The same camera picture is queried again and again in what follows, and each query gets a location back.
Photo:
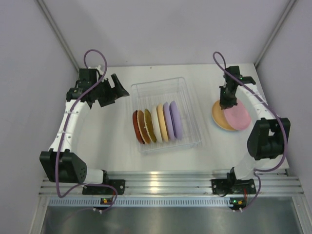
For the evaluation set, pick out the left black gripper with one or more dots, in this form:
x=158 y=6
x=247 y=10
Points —
x=108 y=91

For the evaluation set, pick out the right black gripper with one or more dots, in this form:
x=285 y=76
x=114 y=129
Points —
x=224 y=104

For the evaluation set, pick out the tan yellow plate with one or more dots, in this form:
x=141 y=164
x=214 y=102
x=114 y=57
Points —
x=219 y=117

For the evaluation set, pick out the pink plate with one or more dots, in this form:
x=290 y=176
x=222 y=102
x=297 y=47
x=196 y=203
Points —
x=238 y=117

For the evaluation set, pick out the purple plate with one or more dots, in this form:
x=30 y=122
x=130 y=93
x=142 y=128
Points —
x=176 y=120

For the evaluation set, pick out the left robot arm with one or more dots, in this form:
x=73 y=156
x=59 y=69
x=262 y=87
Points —
x=62 y=158

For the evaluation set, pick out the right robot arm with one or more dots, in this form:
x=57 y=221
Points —
x=269 y=135

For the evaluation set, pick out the orange brown plate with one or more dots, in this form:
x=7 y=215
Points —
x=142 y=127

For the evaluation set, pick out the dark red plate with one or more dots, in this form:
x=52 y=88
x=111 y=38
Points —
x=136 y=128

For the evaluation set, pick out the olive gold plate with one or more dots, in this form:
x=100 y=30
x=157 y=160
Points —
x=149 y=125

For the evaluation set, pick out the white plate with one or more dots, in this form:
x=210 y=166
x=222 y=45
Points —
x=155 y=123

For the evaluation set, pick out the light orange plate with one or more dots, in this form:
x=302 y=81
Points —
x=162 y=124

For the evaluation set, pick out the lavender plate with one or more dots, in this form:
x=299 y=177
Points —
x=168 y=122

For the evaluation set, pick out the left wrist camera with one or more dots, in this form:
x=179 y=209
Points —
x=99 y=69

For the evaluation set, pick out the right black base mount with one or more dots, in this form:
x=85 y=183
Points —
x=223 y=187

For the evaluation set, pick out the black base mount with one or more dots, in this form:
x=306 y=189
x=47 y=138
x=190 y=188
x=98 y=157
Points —
x=223 y=187
x=117 y=184

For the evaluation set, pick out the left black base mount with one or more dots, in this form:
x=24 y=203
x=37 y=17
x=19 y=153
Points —
x=117 y=184

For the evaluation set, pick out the aluminium mounting rail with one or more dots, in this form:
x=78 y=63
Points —
x=200 y=183

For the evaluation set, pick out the perforated metal cable tray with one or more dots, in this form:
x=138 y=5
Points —
x=146 y=202

